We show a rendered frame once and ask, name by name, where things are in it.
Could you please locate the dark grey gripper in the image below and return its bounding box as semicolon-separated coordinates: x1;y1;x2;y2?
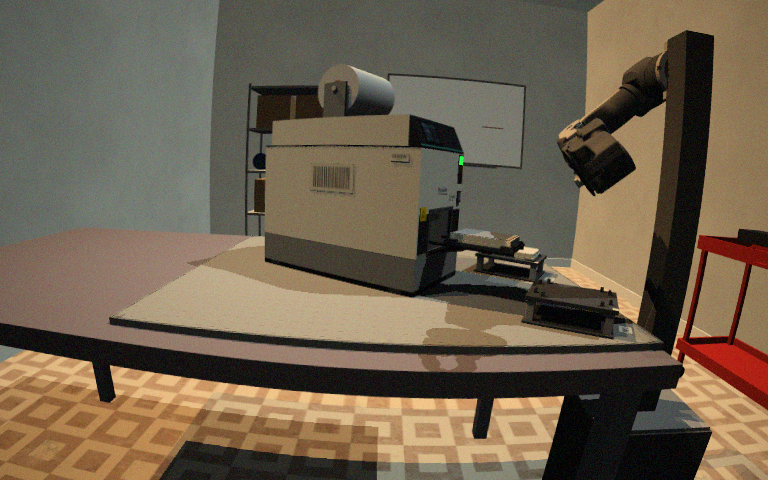
562;118;636;196

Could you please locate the grey cylinder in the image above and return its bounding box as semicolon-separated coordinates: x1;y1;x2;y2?
318;64;395;116

